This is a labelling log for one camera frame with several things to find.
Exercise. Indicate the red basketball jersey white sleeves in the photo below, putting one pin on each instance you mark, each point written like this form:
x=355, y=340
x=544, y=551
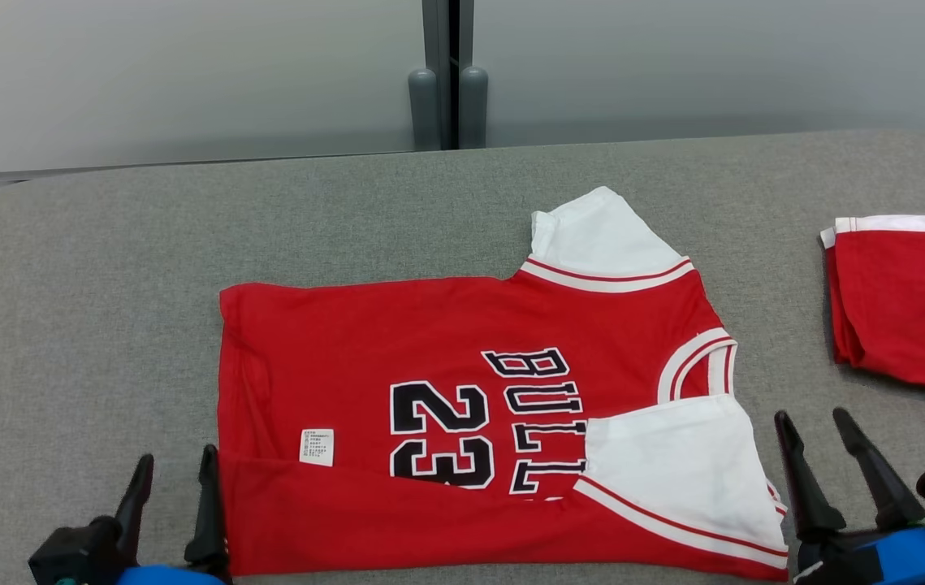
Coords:
x=348, y=341

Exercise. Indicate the red shorts white waistband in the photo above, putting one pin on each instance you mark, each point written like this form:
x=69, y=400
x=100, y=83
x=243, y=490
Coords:
x=909, y=309

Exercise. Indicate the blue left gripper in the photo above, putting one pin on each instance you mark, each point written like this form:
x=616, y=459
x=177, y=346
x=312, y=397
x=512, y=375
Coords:
x=162, y=577

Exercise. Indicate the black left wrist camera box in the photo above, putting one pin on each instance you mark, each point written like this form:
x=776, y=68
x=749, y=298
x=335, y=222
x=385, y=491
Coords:
x=76, y=552

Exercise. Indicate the grey partition base rail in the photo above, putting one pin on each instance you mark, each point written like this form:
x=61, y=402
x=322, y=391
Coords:
x=186, y=165

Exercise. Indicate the grey partition post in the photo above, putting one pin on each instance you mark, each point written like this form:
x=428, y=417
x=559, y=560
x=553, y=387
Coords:
x=438, y=81

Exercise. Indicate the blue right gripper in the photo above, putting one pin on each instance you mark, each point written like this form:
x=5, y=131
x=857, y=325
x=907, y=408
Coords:
x=909, y=565

